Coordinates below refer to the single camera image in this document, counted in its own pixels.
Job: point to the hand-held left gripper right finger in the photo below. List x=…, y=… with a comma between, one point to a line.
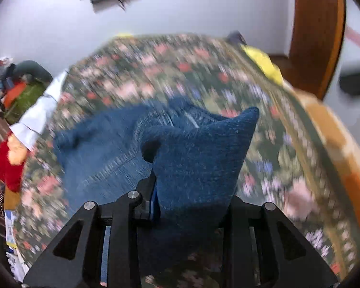
x=237, y=216

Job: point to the white shirt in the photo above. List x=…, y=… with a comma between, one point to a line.
x=39, y=114

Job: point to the yellow round object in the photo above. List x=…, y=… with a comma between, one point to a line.
x=124, y=35

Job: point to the blue denim jeans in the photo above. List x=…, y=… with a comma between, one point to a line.
x=198, y=162

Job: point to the orange patterned blanket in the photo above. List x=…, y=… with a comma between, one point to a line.
x=333, y=132

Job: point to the pile of clothes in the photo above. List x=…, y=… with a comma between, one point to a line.
x=0, y=81

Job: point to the brown wooden box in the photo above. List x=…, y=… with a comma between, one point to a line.
x=12, y=198

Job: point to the dark blurred object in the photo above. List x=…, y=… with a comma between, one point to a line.
x=357, y=83

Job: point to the yellow fleece blanket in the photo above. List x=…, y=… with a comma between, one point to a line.
x=264, y=63

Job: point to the wooden door frame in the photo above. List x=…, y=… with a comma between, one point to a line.
x=315, y=36

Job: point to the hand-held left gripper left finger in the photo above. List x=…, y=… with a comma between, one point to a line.
x=153, y=204

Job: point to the pile of papers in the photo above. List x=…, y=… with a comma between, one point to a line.
x=15, y=246

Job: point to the grey pillow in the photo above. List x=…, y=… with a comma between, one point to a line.
x=33, y=69

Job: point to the green bag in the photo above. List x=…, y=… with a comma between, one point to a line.
x=27, y=102

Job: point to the dark floral blanket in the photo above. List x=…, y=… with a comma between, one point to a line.
x=168, y=66

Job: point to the grey purple backpack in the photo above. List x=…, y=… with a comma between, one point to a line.
x=235, y=37

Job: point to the red and yellow garment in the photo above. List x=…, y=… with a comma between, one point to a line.
x=10, y=168

